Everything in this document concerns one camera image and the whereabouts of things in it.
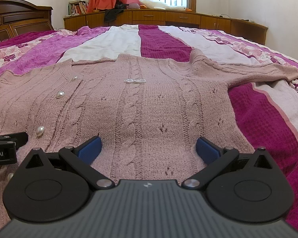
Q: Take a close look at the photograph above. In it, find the pink knitted cardigan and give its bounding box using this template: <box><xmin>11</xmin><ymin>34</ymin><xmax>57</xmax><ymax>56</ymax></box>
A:
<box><xmin>0</xmin><ymin>48</ymin><xmax>298</xmax><ymax>235</ymax></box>

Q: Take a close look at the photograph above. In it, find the purple floral bedspread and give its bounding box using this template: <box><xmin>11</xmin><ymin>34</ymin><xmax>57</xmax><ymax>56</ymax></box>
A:
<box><xmin>0</xmin><ymin>25</ymin><xmax>298</xmax><ymax>230</ymax></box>

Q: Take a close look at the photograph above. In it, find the dark wooden headboard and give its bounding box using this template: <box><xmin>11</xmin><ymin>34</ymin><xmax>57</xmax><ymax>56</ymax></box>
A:
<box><xmin>0</xmin><ymin>0</ymin><xmax>53</xmax><ymax>42</ymax></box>

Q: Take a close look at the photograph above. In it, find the long wooden cabinet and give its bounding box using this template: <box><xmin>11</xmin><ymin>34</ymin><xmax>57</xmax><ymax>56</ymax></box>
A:
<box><xmin>64</xmin><ymin>9</ymin><xmax>268</xmax><ymax>45</ymax></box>

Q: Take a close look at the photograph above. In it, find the black garment on cabinet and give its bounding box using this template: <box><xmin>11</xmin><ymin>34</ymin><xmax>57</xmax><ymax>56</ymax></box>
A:
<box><xmin>104</xmin><ymin>0</ymin><xmax>128</xmax><ymax>23</ymax></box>

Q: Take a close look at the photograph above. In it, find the row of books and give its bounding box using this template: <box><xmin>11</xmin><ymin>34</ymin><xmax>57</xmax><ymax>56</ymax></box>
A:
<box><xmin>68</xmin><ymin>0</ymin><xmax>88</xmax><ymax>16</ymax></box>

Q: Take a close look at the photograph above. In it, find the pink plush toy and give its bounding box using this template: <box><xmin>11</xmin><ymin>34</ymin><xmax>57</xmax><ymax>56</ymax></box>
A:
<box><xmin>128</xmin><ymin>3</ymin><xmax>140</xmax><ymax>10</ymax></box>

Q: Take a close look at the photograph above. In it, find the white goose plush toy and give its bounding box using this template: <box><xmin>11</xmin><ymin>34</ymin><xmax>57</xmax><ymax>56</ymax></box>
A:
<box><xmin>139</xmin><ymin>0</ymin><xmax>192</xmax><ymax>12</ymax></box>

